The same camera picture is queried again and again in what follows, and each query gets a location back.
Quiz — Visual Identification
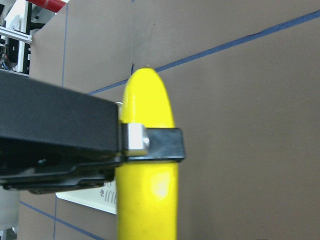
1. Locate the cream bear tray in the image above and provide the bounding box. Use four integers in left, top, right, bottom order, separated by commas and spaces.
56, 180, 118, 215

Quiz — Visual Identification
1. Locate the long yellow banana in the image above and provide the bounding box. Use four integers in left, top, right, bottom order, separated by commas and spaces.
115, 67, 179, 240

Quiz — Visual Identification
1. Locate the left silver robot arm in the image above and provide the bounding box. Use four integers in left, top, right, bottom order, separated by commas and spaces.
0, 71, 185, 230

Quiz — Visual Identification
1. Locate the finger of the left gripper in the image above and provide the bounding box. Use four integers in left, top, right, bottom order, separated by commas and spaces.
0, 71, 185, 195

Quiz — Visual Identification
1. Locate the red cylinder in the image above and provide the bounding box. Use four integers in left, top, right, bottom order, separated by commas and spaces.
27, 0, 67, 13

